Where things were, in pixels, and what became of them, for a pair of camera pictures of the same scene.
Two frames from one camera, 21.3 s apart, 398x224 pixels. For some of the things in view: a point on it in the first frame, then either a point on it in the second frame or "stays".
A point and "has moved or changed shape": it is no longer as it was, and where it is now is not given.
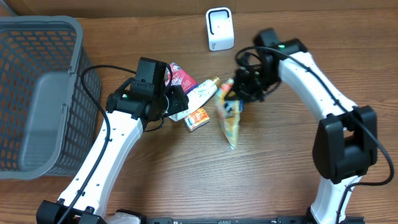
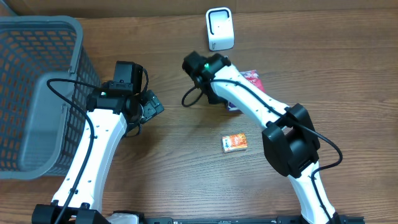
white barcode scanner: [220, 28] stays
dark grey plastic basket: [50, 126] stays
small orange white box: [196, 118] → [234, 142]
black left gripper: [180, 101] → [152, 105]
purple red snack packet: [180, 77] has moved or changed shape
